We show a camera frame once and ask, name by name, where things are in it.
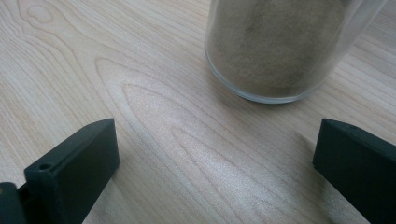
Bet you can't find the white cup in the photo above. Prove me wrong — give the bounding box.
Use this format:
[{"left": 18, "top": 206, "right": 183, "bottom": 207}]
[{"left": 204, "top": 0, "right": 389, "bottom": 105}]

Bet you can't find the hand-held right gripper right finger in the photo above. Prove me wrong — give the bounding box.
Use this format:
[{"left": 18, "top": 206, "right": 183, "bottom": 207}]
[{"left": 312, "top": 118, "right": 396, "bottom": 224}]

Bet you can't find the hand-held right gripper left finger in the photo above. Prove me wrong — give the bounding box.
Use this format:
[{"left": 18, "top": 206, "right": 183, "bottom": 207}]
[{"left": 18, "top": 118, "right": 121, "bottom": 224}]

